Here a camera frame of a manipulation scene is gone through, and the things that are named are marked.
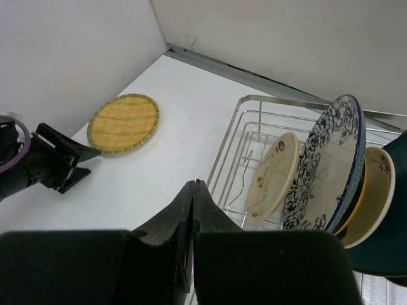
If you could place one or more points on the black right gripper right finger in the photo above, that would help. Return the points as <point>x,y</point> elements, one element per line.
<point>233,266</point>

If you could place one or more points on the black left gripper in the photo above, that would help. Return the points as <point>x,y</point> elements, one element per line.
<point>49,161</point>

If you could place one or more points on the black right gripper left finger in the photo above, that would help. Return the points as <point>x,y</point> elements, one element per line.
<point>149,265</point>

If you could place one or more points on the yellow woven round plate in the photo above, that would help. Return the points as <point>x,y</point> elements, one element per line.
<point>123,123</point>

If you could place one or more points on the cream plate with red marks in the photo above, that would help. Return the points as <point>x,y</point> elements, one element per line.
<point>273,178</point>

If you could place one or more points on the blue white floral plate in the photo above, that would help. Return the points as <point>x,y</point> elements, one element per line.
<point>329,169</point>

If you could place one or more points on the gold brown patterned plate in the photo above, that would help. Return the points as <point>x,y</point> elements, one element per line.
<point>354,204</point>

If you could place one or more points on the dark teal square plate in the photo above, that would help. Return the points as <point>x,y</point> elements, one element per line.
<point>384,252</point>

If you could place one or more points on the glossy cream plate black motif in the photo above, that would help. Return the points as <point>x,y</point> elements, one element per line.
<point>381,181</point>

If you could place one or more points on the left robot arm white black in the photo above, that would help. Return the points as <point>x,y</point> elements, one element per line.
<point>15,144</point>

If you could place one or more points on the silver wire dish rack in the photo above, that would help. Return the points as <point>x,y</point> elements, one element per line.
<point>256,123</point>

